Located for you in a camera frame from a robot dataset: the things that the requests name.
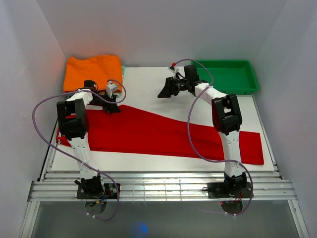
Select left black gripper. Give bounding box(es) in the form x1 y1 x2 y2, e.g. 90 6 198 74
88 91 121 114

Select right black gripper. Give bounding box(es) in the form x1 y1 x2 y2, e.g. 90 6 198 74
158 76 190 98

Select red trousers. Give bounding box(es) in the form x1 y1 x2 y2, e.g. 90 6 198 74
56 104 264 166

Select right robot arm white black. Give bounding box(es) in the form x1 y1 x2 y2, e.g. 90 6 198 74
158 63 250 198

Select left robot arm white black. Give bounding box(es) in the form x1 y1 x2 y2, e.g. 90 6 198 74
56 80 122 199

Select folded orange trousers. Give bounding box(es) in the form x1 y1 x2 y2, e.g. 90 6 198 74
63 55 123 93

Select folded light green garment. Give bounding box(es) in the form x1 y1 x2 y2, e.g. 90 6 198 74
114 65 125 96

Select green plastic tray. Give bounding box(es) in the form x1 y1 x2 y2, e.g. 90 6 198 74
192 60 259 95

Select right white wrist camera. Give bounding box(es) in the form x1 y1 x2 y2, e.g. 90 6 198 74
168 62 179 79

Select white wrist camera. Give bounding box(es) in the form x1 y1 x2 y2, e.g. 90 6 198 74
106 83 119 98
168 62 179 79

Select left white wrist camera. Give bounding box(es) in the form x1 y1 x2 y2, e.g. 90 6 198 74
106 83 119 98

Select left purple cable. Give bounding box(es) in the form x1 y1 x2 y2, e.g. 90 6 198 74
32 79 127 221

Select aluminium rail frame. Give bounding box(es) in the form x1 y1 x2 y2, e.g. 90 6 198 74
20 96 309 238

